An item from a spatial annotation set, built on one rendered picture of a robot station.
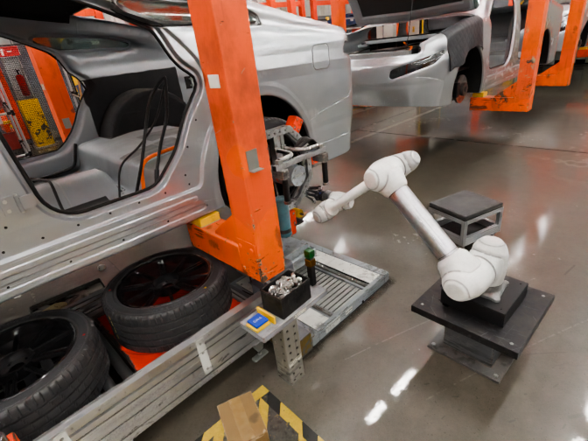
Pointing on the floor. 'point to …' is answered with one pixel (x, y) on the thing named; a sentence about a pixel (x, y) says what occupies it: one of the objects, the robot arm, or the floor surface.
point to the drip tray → (67, 297)
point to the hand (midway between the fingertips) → (304, 191)
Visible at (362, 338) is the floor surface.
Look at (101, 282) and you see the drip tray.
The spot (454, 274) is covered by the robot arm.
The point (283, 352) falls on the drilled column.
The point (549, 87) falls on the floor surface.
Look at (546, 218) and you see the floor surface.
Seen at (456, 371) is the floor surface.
